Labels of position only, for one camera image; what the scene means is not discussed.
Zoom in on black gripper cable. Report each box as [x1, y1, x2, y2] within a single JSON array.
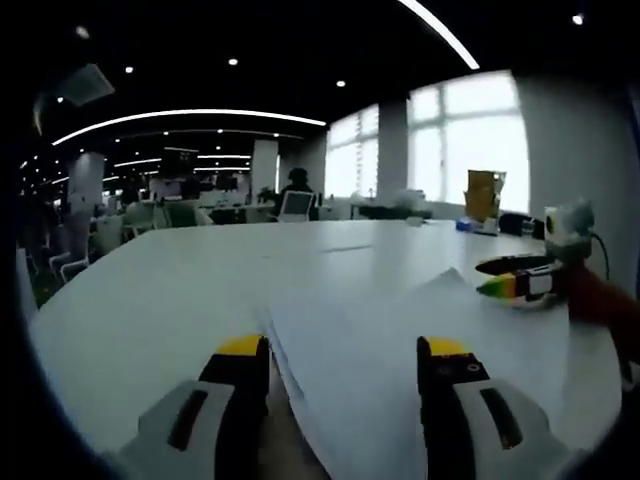
[[588, 228, 612, 281]]

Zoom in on round ceiling spotlights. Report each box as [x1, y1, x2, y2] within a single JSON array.
[[74, 13, 586, 90]]

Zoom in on ceiling air conditioner vent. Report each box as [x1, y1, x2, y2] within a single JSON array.
[[55, 63, 117, 107]]

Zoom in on white office chair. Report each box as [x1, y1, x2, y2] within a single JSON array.
[[276, 191, 315, 223], [58, 248, 92, 284], [163, 198, 202, 227]]

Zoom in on large window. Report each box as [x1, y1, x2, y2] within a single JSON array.
[[407, 69, 531, 214]]

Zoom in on person's right hand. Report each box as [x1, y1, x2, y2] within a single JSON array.
[[554, 258, 600, 322]]

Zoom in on curved ceiling light strip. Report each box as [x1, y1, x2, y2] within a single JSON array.
[[51, 107, 328, 147]]

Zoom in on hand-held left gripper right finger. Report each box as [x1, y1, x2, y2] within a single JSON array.
[[415, 334, 572, 480]]

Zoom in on white table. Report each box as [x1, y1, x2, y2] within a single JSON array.
[[28, 218, 629, 480]]

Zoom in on straight ceiling light strip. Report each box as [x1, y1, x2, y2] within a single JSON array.
[[398, 0, 481, 71]]

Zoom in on narrow window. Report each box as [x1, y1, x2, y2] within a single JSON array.
[[324, 103, 380, 199]]

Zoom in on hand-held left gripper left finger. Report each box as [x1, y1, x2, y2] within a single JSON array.
[[116, 334, 272, 480]]

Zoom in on blue packet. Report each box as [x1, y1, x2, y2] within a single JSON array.
[[453, 216, 500, 237]]

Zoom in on brown cardboard box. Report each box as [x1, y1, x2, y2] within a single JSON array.
[[466, 168, 507, 222]]

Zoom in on white printing paper bundle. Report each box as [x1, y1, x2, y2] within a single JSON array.
[[253, 266, 575, 480]]

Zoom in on white pillar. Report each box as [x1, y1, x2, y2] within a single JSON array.
[[67, 151, 106, 201], [251, 138, 280, 199]]

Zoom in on black bag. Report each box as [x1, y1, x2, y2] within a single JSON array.
[[498, 212, 545, 240]]

